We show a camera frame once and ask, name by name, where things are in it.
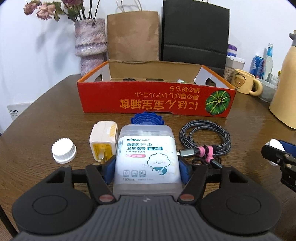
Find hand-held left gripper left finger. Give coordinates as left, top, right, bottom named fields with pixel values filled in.
left=47, top=154, right=117, bottom=205

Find white bowl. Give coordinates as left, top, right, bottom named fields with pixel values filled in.
left=257, top=74, right=280, bottom=102

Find grey braided cable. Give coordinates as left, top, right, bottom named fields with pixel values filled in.
left=177, top=119, right=232, bottom=171

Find brown paper bag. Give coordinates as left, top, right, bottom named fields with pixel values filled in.
left=107, top=0, right=160, bottom=62

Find yellow bear mug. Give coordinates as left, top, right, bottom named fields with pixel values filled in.
left=231, top=68, right=264, bottom=96

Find white and yellow charger plug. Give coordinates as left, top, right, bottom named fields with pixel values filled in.
left=89, top=121, right=118, bottom=163

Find white round lid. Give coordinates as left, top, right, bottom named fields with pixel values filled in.
left=269, top=138, right=287, bottom=167

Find clear bottle blue label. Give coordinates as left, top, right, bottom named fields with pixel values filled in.
left=264, top=43, right=276, bottom=80

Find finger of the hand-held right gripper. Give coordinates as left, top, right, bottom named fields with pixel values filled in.
left=279, top=140, right=296, bottom=154
left=261, top=145, right=296, bottom=166

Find white ribbed cap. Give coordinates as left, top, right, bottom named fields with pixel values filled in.
left=51, top=138, right=77, bottom=164

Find blue drink can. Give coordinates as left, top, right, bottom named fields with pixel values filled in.
left=250, top=55, right=266, bottom=79

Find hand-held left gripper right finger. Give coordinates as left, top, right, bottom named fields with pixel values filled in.
left=177, top=155, right=243, bottom=205

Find clear cotton bud box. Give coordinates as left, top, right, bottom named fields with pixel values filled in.
left=113, top=125, right=185, bottom=197

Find black paper bag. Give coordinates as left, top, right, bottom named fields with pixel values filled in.
left=160, top=0, right=230, bottom=70

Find cream thermos jug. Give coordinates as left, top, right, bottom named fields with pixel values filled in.
left=269, top=32, right=296, bottom=129

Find dried rose bouquet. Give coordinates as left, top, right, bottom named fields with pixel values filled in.
left=23, top=0, right=102, bottom=23

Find white wall outlet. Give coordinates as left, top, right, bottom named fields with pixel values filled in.
left=7, top=102, right=29, bottom=121

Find red cardboard box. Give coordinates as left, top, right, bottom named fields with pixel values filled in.
left=77, top=60, right=237, bottom=118

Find blue scalloped cap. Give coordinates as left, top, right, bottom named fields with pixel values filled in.
left=130, top=112, right=164, bottom=126

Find mottled purple ceramic vase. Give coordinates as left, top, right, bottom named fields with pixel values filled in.
left=74, top=18, right=108, bottom=76

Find clear container purple lid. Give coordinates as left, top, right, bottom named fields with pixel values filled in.
left=223, top=44, right=245, bottom=80

